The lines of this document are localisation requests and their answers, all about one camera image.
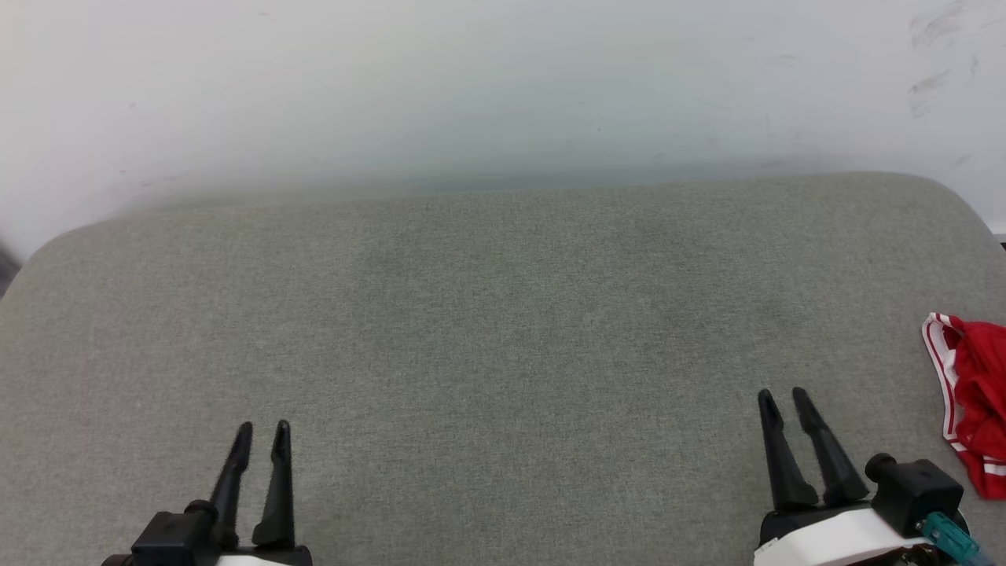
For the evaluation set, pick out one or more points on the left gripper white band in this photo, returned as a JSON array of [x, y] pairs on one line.
[[267, 558]]

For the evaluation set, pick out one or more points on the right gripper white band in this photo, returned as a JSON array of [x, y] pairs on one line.
[[833, 542]]

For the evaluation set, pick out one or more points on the red white-trimmed sports jersey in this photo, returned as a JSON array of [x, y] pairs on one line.
[[978, 393]]

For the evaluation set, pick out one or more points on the grey fabric sofa cushion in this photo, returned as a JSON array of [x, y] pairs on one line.
[[503, 354]]

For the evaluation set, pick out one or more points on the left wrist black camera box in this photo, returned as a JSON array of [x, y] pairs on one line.
[[169, 538]]

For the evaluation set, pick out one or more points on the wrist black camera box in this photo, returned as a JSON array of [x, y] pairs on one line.
[[169, 538], [916, 491]]

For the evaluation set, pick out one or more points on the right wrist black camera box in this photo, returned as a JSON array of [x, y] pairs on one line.
[[916, 491]]

